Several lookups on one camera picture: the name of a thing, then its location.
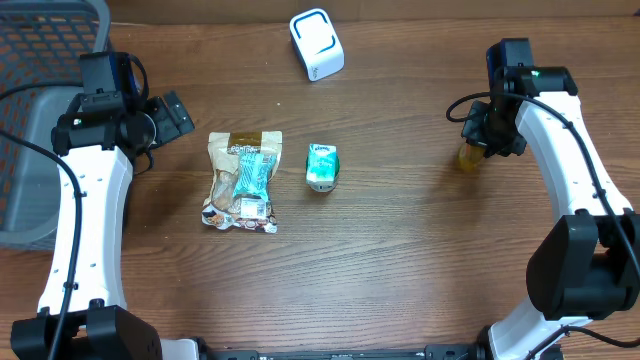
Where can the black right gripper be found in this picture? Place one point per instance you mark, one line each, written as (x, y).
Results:
(473, 133)

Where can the brown Pantree snack pouch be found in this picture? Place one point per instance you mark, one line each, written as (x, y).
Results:
(220, 209)

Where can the teal snack bar wrapper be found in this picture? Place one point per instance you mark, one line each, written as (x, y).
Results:
(255, 170)

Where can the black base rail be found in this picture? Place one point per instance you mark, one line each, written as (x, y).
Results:
(429, 352)

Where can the white barcode scanner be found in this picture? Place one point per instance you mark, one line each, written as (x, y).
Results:
(316, 44)

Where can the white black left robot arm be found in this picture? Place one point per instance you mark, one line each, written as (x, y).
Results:
(82, 313)

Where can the green lidded cup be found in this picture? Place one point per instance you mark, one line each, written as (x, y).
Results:
(336, 172)

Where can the grey plastic mesh basket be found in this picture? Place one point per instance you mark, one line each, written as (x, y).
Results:
(41, 43)

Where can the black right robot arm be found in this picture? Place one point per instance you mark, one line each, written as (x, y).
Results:
(587, 267)

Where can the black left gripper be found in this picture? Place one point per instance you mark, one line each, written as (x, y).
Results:
(169, 129)

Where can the yellow oil bottle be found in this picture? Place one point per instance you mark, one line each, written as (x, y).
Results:
(469, 157)

